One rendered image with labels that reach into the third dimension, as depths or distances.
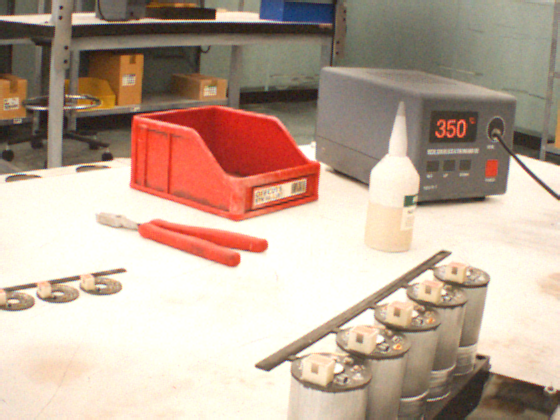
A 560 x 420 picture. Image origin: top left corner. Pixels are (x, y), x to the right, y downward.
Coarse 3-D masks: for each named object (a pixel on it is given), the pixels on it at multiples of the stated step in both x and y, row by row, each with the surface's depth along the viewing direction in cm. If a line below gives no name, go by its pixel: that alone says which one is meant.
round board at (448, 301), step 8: (408, 288) 32; (416, 288) 32; (448, 288) 33; (456, 288) 33; (408, 296) 32; (416, 296) 32; (448, 296) 31; (464, 296) 32; (424, 304) 31; (432, 304) 31; (440, 304) 31; (448, 304) 31; (456, 304) 31
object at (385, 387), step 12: (336, 348) 27; (372, 360) 26; (384, 360) 26; (396, 360) 27; (384, 372) 27; (396, 372) 27; (372, 384) 27; (384, 384) 27; (396, 384) 27; (372, 396) 27; (384, 396) 27; (396, 396) 27; (372, 408) 27; (384, 408) 27; (396, 408) 28
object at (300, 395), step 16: (336, 368) 25; (368, 384) 25; (304, 400) 25; (320, 400) 24; (336, 400) 24; (352, 400) 24; (288, 416) 25; (304, 416) 25; (320, 416) 24; (336, 416) 24; (352, 416) 25
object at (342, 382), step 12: (300, 360) 26; (348, 360) 26; (360, 360) 26; (300, 372) 25; (348, 372) 25; (360, 372) 25; (372, 372) 25; (312, 384) 24; (336, 384) 24; (348, 384) 24; (360, 384) 24
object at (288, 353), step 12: (444, 252) 37; (420, 264) 35; (432, 264) 35; (408, 276) 34; (384, 288) 32; (396, 288) 32; (372, 300) 31; (348, 312) 30; (360, 312) 30; (324, 324) 29; (336, 324) 29; (312, 336) 28; (324, 336) 28; (288, 348) 27; (300, 348) 27; (264, 360) 26; (276, 360) 26; (288, 360) 26
